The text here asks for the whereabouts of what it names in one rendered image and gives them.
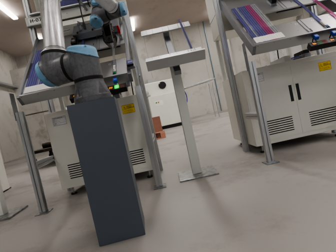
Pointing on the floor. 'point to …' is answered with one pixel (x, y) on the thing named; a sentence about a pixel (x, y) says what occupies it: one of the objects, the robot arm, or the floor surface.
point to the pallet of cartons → (158, 128)
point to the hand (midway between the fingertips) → (113, 47)
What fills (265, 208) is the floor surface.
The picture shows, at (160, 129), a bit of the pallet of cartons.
